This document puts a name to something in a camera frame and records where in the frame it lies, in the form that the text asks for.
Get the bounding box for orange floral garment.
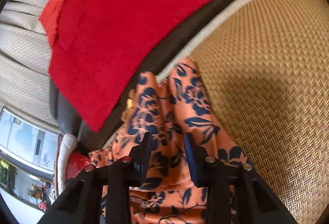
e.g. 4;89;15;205
89;59;249;223

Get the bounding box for red gift box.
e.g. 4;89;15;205
66;152;90;180

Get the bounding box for white quilted cushion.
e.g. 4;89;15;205
53;134;78;198

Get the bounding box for dark brown headboard cushion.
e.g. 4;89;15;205
50;0;235;150

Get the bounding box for woven bamboo bed mat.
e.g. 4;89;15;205
154;0;329;224

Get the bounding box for beige curtain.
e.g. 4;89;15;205
1;0;57;129

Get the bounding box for red folded garment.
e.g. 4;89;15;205
40;0;212;132

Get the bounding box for window frame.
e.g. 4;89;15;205
1;107;57;212

